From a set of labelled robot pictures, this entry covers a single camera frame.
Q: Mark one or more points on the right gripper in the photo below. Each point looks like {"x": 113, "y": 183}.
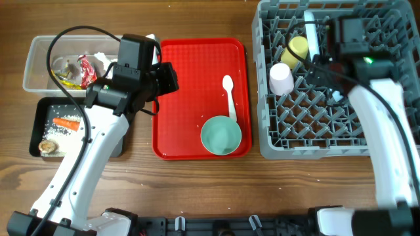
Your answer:
{"x": 315, "y": 78}

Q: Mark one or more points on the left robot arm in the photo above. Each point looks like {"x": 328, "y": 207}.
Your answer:
{"x": 110, "y": 105}

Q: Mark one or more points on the orange carrot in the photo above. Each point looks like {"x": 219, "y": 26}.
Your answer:
{"x": 72, "y": 125}

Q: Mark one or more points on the red plastic tray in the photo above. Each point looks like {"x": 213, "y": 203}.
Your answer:
{"x": 200, "y": 65}

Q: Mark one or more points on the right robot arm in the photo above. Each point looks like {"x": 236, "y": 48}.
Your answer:
{"x": 371, "y": 85}

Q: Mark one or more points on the pink plastic cup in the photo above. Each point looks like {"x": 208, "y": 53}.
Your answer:
{"x": 280, "y": 79}

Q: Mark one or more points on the brown food scrap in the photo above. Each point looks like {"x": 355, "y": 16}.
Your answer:
{"x": 47, "y": 147}

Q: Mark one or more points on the teal bowl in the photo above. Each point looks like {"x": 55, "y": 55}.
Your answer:
{"x": 221, "y": 135}

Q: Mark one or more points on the light blue plate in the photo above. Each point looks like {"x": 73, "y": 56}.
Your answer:
{"x": 311, "y": 34}

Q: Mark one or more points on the black plastic bin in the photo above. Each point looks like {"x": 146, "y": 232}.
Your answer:
{"x": 47, "y": 109}

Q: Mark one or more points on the grey dishwasher rack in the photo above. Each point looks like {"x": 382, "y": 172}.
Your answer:
{"x": 308, "y": 123}

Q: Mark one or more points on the white plastic spoon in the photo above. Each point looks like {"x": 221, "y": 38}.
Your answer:
{"x": 228, "y": 86}

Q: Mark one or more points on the light blue rice bowl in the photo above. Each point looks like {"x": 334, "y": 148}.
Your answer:
{"x": 337, "y": 96}

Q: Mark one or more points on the red snack wrapper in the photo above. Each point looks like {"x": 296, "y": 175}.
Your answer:
{"x": 88, "y": 73}

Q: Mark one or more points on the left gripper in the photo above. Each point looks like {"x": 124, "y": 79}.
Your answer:
{"x": 171, "y": 84}

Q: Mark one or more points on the yellow plastic cup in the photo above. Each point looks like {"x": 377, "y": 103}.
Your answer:
{"x": 299, "y": 45}

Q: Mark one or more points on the clear plastic bin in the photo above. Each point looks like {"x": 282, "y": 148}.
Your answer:
{"x": 64, "y": 57}

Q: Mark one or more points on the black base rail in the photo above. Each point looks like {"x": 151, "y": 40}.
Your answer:
{"x": 293, "y": 225}

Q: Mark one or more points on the white tissue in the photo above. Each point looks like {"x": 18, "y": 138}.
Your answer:
{"x": 104, "y": 59}

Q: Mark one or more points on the spilled white rice pile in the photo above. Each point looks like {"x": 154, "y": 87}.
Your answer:
{"x": 63, "y": 137}

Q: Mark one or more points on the yellow snack wrapper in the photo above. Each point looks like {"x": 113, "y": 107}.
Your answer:
{"x": 64, "y": 82}

